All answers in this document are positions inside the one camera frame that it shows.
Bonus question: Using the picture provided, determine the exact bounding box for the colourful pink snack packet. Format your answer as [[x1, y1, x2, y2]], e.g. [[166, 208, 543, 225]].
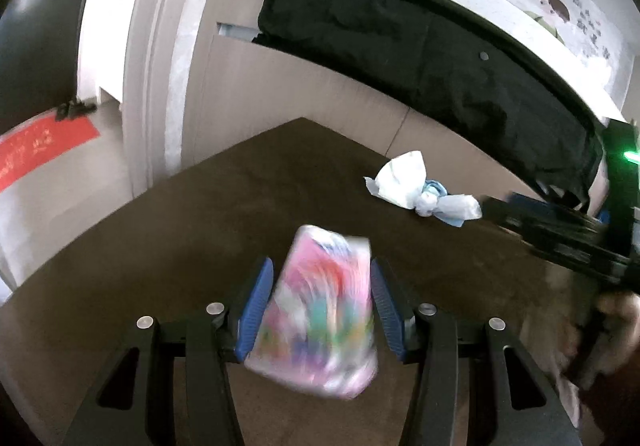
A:
[[244, 225, 378, 400]]

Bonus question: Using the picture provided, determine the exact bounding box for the right hand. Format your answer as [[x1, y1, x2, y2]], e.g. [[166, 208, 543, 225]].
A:
[[560, 292, 639, 391]]

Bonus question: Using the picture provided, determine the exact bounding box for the black cloth on cabinet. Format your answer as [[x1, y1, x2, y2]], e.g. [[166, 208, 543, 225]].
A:
[[256, 0, 603, 211]]

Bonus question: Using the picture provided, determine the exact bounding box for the red floor sticker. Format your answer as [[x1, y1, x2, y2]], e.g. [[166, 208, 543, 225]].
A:
[[0, 114, 100, 191]]

